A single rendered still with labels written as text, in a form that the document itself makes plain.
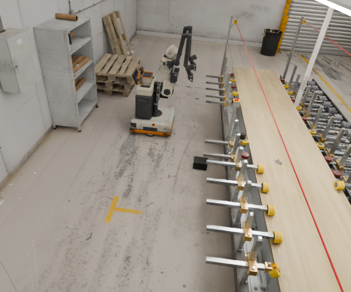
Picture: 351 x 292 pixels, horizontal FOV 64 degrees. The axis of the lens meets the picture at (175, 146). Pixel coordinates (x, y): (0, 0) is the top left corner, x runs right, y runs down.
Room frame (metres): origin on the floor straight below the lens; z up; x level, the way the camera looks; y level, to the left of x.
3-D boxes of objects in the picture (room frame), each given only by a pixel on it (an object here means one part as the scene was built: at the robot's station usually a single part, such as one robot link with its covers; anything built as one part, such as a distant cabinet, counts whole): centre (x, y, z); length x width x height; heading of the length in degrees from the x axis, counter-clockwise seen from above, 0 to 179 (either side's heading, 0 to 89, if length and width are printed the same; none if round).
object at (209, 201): (1.52, -0.53, 0.95); 0.50 x 0.04 x 0.04; 88
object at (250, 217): (1.31, -0.56, 0.86); 0.04 x 0.04 x 0.48; 88
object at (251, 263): (1.04, -0.55, 0.95); 0.14 x 0.06 x 0.05; 178
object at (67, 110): (4.17, 1.73, 0.78); 0.90 x 0.45 x 1.55; 178
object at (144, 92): (4.07, 0.50, 0.59); 0.55 x 0.34 x 0.83; 178
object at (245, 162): (1.81, -0.58, 0.93); 0.04 x 0.04 x 0.48; 88
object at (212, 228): (1.27, -0.52, 0.95); 0.50 x 0.04 x 0.04; 88
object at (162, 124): (4.07, 0.41, 0.16); 0.67 x 0.64 x 0.25; 88
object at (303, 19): (4.82, -1.81, 1.25); 0.15 x 0.08 x 1.10; 178
